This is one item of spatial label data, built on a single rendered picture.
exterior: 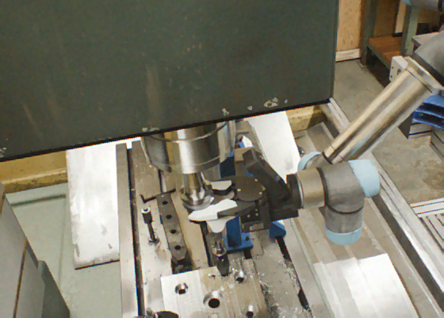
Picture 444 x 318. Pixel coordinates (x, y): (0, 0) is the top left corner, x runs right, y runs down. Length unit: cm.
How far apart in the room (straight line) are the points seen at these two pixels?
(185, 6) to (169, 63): 7
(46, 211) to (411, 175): 200
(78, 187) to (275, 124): 81
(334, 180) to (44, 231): 138
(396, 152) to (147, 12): 271
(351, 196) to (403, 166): 215
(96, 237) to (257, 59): 130
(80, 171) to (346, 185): 124
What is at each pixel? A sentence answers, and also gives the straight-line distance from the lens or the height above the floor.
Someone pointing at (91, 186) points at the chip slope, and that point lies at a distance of 191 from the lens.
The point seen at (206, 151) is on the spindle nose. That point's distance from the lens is 76.
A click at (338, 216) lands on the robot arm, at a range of 99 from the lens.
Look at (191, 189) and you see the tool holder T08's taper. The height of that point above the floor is 136.
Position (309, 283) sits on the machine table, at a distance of 131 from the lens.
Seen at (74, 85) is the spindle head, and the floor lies 167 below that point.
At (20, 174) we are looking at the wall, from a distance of 220.
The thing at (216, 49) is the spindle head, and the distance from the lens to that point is 61.
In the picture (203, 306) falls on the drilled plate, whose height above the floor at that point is 99.
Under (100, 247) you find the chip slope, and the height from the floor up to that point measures 65.
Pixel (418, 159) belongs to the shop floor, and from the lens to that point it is 317.
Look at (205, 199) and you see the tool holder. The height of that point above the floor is 134.
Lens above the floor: 196
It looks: 39 degrees down
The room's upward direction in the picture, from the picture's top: 6 degrees counter-clockwise
